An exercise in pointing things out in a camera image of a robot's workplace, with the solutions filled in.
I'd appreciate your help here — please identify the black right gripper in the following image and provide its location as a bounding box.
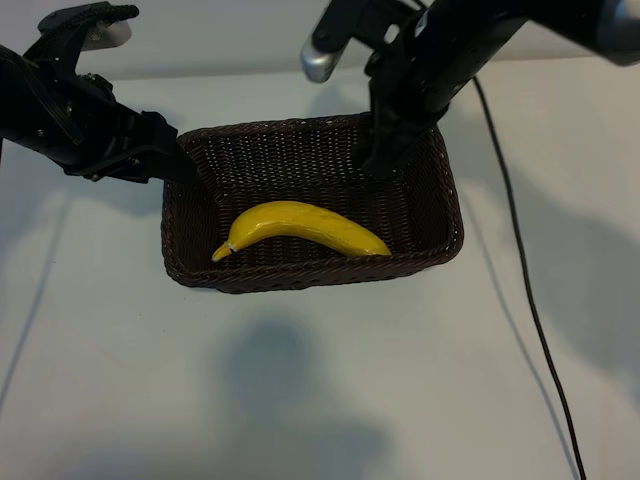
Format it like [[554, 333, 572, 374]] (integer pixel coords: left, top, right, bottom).
[[356, 0, 527, 178]]

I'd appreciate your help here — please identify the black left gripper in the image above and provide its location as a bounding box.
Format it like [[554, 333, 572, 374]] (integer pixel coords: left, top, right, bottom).
[[0, 43, 197, 187]]

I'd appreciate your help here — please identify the dark brown wicker basket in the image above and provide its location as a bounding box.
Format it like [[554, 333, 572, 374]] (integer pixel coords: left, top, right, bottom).
[[160, 111, 466, 296]]

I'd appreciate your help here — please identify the yellow banana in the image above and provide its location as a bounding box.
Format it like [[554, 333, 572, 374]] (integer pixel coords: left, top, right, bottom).
[[210, 200, 393, 263]]

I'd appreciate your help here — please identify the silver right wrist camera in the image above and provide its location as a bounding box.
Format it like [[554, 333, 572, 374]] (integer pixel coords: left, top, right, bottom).
[[299, 29, 347, 84]]

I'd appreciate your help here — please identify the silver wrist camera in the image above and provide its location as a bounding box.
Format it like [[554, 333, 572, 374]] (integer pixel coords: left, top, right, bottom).
[[299, 29, 347, 84], [79, 20, 134, 52]]

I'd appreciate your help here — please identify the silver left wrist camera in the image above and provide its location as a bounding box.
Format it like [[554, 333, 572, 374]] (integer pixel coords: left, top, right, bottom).
[[79, 20, 134, 52]]

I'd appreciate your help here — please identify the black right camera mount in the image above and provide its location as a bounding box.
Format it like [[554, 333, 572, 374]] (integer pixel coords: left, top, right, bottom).
[[311, 0, 404, 52]]

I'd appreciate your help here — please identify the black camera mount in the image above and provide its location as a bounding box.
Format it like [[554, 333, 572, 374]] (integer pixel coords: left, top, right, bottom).
[[311, 0, 404, 52], [22, 1, 142, 67]]

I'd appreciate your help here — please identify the long black right cable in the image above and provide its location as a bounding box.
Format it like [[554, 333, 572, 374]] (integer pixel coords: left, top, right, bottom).
[[471, 74, 589, 480]]

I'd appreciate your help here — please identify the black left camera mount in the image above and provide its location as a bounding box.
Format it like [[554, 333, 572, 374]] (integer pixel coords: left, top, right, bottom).
[[22, 1, 142, 67]]

